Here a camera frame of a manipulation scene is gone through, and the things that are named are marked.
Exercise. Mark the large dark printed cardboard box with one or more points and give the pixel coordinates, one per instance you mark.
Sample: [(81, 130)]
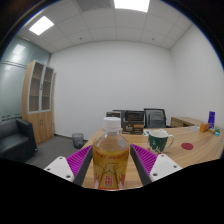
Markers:
[(133, 123)]

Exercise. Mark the flat round red coaster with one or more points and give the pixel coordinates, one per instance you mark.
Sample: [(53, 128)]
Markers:
[(187, 146)]

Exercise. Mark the black mesh office chair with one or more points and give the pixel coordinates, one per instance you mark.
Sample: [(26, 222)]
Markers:
[(155, 118)]

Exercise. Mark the wooden side desk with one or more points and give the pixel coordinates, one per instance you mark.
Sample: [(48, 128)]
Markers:
[(185, 121)]

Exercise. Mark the yellow drink bottle white cap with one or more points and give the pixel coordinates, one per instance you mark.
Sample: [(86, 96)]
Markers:
[(110, 156)]

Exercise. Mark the grey mesh waste bin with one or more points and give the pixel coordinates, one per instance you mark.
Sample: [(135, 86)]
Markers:
[(78, 140)]

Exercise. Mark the green and white mug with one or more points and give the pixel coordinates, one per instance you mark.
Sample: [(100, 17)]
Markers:
[(157, 141)]

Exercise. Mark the wooden glass-door shelf cabinet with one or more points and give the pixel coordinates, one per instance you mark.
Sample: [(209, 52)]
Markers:
[(40, 123)]

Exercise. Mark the small rectangular ceiling light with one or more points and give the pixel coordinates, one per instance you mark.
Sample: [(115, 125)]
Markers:
[(41, 25)]

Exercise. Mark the black leather sofa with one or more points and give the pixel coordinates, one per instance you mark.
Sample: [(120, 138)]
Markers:
[(15, 140)]

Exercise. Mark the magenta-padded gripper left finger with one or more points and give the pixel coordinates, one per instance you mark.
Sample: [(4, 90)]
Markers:
[(61, 166)]

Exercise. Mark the small dark cardboard box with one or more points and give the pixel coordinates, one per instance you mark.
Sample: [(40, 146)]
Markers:
[(112, 114)]

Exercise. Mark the tall purple box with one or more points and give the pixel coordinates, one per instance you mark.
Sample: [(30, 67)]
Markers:
[(211, 120)]

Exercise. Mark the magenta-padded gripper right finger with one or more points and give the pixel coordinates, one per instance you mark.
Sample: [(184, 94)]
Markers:
[(160, 165)]

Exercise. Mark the large rectangular ceiling light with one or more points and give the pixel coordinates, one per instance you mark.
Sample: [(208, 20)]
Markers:
[(131, 5)]

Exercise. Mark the round clear glass dish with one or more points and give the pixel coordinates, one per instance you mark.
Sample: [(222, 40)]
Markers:
[(194, 128)]

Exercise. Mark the white printed leaflet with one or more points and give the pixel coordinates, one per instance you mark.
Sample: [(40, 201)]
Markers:
[(146, 132)]

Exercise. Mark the small light blue box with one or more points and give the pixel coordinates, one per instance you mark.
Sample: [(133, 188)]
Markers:
[(217, 133)]

